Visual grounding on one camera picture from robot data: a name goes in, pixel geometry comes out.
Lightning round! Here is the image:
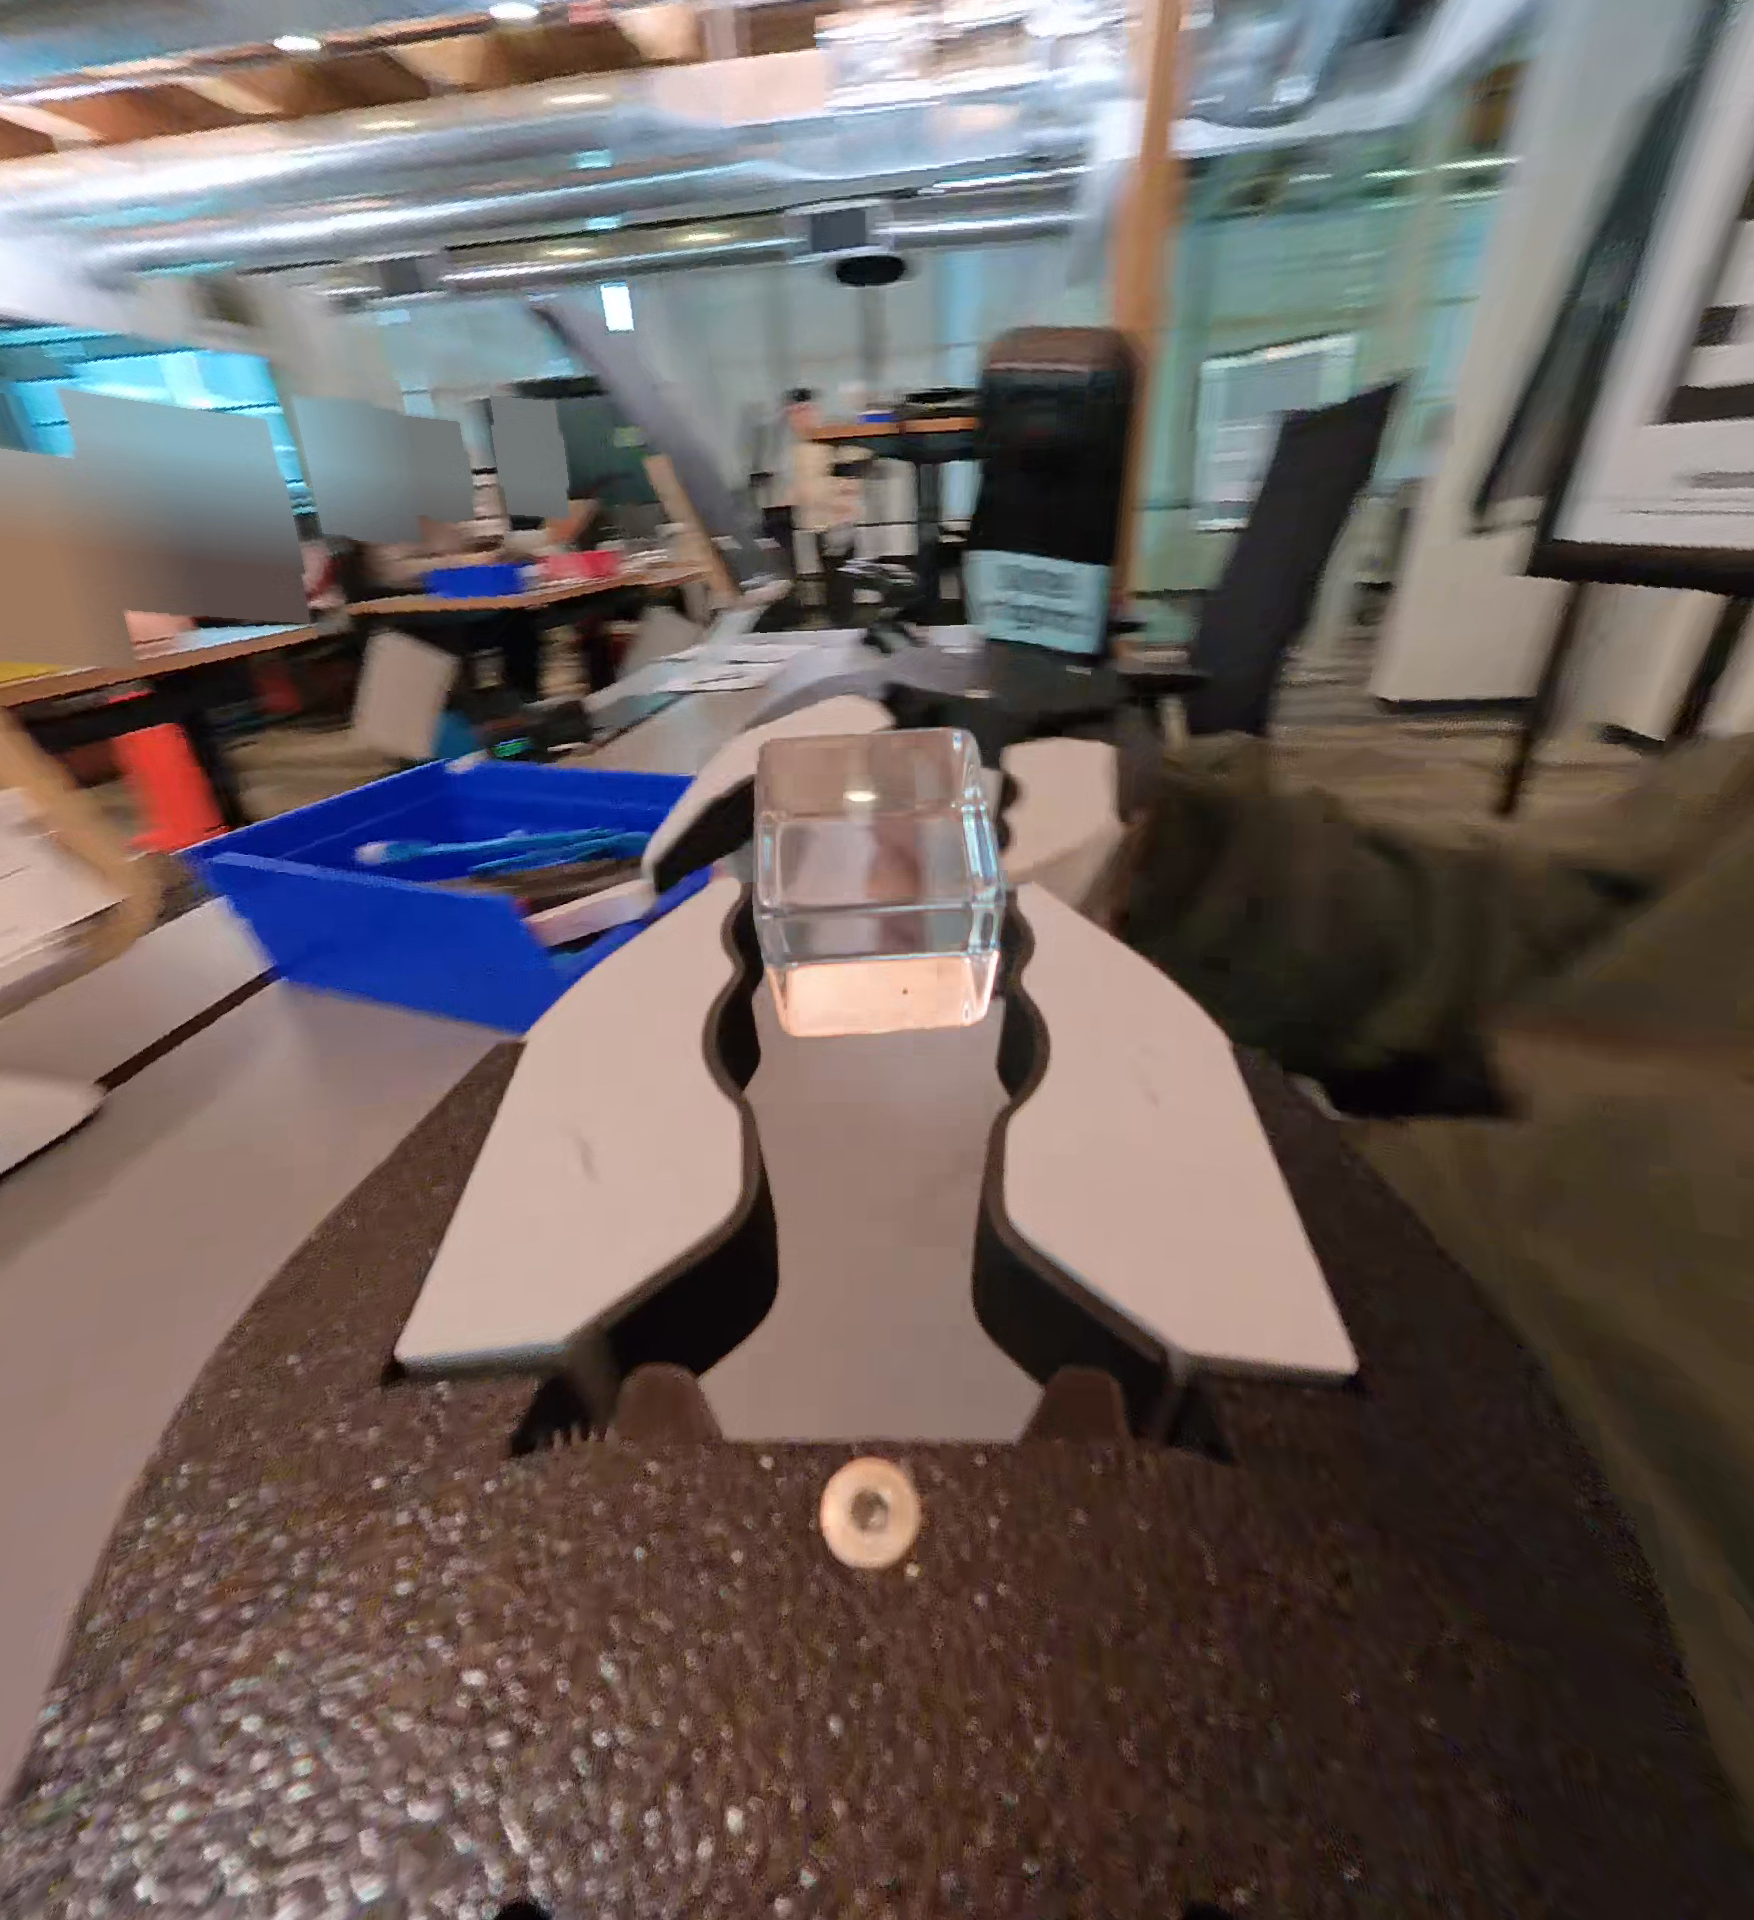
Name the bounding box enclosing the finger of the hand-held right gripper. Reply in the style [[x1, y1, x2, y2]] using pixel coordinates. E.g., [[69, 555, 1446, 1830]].
[[996, 734, 1126, 910], [639, 690, 903, 898]]

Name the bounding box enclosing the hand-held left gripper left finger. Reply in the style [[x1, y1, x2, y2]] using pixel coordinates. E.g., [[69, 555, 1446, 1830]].
[[393, 877, 784, 1377]]

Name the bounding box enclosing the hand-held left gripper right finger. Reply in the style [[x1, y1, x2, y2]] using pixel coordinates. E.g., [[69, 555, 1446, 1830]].
[[975, 884, 1361, 1385]]

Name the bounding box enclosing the clear acrylic cube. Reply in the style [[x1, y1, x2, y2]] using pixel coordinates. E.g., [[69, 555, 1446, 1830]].
[[749, 725, 1006, 1039]]

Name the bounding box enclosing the person's right forearm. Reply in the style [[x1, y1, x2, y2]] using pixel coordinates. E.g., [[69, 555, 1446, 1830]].
[[1116, 701, 1754, 1120]]

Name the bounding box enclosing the orange plastic object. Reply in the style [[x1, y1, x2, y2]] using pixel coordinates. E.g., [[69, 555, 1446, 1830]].
[[116, 724, 229, 853]]

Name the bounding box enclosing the blue plastic tool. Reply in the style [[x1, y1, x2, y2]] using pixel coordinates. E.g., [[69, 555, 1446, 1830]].
[[356, 823, 658, 884]]

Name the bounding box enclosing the black board panel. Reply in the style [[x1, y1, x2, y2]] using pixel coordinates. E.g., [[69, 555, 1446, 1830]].
[[1191, 381, 1407, 737]]

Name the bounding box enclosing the wooden desk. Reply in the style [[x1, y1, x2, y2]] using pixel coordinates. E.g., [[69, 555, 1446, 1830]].
[[348, 561, 717, 708]]

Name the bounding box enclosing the blue plastic bin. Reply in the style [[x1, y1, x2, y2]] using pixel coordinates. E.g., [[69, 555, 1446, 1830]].
[[184, 754, 717, 1038]]

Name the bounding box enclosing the black sign stand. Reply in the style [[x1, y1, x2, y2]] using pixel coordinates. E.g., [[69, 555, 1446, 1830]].
[[1497, 575, 1754, 815]]

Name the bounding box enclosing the olive green jacket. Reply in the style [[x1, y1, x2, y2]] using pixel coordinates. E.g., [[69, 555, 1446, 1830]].
[[1341, 1034, 1754, 1920]]

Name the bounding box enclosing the framed marker sign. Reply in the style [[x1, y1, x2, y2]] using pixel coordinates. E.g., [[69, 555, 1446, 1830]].
[[1476, 0, 1754, 601]]

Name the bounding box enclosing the wooden post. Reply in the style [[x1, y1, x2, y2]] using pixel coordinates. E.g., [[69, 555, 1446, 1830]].
[[1107, 0, 1197, 350]]

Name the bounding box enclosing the silver ventilation duct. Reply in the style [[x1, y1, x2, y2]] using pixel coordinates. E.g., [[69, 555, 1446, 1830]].
[[0, 73, 1095, 290]]

